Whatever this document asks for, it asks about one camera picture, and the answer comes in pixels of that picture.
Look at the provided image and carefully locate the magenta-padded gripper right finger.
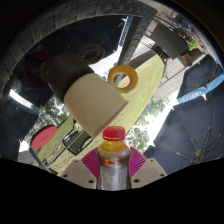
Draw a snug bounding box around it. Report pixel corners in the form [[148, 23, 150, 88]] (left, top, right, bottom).
[[129, 146, 168, 190]]

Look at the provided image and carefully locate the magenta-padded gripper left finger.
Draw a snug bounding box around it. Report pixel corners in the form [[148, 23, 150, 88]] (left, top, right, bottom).
[[60, 146, 101, 190]]

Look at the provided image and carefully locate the red-capped clear drink bottle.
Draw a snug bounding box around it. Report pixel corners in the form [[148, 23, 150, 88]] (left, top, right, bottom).
[[95, 125, 133, 191]]

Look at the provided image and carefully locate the blue-banded dark patio umbrella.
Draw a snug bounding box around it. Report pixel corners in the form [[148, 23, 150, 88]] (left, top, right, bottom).
[[176, 54, 224, 105]]

